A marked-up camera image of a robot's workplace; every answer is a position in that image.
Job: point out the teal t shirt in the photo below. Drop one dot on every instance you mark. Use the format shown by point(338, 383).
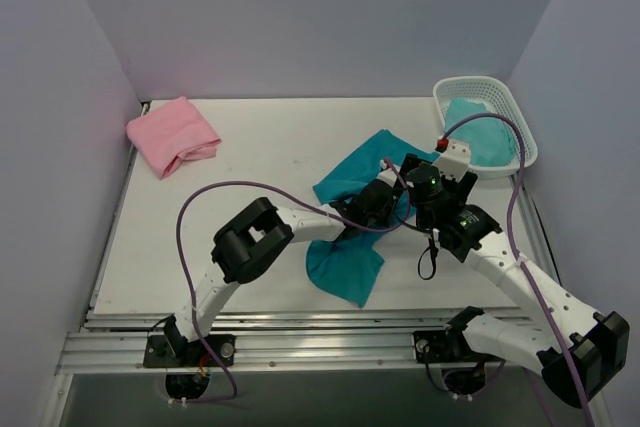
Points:
point(350, 167)

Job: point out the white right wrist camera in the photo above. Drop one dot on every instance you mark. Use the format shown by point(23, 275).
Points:
point(453, 160)

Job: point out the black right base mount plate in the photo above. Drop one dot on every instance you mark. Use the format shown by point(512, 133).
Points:
point(433, 347)

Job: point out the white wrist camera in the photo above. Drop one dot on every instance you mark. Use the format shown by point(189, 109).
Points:
point(388, 172)
point(453, 160)

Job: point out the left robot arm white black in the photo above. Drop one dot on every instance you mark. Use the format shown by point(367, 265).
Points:
point(340, 236)

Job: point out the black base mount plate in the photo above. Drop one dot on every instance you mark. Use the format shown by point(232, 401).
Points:
point(158, 353)
point(433, 347)

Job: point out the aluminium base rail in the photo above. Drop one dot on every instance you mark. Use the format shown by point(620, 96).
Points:
point(264, 342)

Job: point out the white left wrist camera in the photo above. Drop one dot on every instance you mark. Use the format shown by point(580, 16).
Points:
point(388, 172)

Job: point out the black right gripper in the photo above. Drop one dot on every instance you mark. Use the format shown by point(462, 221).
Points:
point(410, 165)

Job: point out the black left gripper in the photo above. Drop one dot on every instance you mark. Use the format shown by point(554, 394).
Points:
point(347, 204)

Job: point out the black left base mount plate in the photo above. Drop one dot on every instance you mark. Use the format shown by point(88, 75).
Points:
point(158, 353)

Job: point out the white plastic basket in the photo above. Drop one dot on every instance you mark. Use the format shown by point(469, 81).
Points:
point(498, 99)

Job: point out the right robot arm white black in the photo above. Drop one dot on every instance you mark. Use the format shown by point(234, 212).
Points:
point(574, 348)

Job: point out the folded pink t shirt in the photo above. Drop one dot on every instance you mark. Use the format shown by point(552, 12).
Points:
point(174, 133)

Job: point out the light green t shirt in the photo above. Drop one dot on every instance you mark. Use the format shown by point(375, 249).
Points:
point(490, 140)

